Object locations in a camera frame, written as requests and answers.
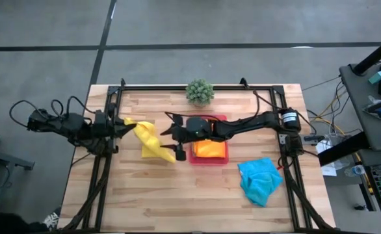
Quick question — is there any black aluminium table frame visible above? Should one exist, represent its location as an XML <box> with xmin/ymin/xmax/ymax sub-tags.
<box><xmin>57</xmin><ymin>77</ymin><xmax>337</xmax><ymax>233</ymax></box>

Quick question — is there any clear plastic bottle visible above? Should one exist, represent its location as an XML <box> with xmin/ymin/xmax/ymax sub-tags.
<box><xmin>344</xmin><ymin>164</ymin><xmax>367</xmax><ymax>177</ymax></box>

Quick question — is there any pink plastic bin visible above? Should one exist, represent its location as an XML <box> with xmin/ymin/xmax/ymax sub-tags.
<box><xmin>189</xmin><ymin>113</ymin><xmax>230</xmax><ymax>166</ymax></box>

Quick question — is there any grey metal stand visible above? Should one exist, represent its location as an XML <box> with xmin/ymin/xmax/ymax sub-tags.
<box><xmin>0</xmin><ymin>146</ymin><xmax>35</xmax><ymax>172</ymax></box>

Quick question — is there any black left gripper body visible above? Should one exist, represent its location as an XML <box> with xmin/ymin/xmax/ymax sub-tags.
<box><xmin>92</xmin><ymin>110</ymin><xmax>120</xmax><ymax>137</ymax></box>

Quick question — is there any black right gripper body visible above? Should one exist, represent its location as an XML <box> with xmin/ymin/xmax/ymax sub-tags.
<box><xmin>172</xmin><ymin>114</ymin><xmax>214</xmax><ymax>162</ymax></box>

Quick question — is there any orange microfiber towel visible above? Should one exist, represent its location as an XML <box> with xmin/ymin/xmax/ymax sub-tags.
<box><xmin>192</xmin><ymin>138</ymin><xmax>227</xmax><ymax>159</ymax></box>

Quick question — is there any black slanted pole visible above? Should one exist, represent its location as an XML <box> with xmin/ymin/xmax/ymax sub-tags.
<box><xmin>352</xmin><ymin>32</ymin><xmax>381</xmax><ymax>76</ymax></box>

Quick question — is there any blue microfiber towel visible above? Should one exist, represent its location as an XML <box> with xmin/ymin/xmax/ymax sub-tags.
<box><xmin>237</xmin><ymin>157</ymin><xmax>284</xmax><ymax>208</ymax></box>

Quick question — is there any person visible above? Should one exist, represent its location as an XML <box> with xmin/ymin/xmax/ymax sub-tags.
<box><xmin>0</xmin><ymin>207</ymin><xmax>60</xmax><ymax>234</ymax></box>

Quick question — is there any grey side desk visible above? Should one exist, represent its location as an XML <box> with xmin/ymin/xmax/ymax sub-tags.
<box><xmin>339</xmin><ymin>63</ymin><xmax>381</xmax><ymax>152</ymax></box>

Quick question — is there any black desk crossbar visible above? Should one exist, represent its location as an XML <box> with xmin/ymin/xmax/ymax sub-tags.
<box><xmin>317</xmin><ymin>131</ymin><xmax>370</xmax><ymax>166</ymax></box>

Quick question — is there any white paper sheet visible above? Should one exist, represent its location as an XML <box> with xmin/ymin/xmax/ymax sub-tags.
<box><xmin>315</xmin><ymin>139</ymin><xmax>341</xmax><ymax>177</ymax></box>

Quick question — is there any small teal box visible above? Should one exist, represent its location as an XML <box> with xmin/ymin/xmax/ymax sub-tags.
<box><xmin>368</xmin><ymin>70</ymin><xmax>381</xmax><ymax>85</ymax></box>

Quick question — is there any yellow microfiber towel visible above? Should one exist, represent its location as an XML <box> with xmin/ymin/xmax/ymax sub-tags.
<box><xmin>124</xmin><ymin>117</ymin><xmax>177</xmax><ymax>163</ymax></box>

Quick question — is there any small potted green plant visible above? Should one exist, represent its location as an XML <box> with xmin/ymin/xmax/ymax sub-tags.
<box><xmin>185</xmin><ymin>78</ymin><xmax>215</xmax><ymax>107</ymax></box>

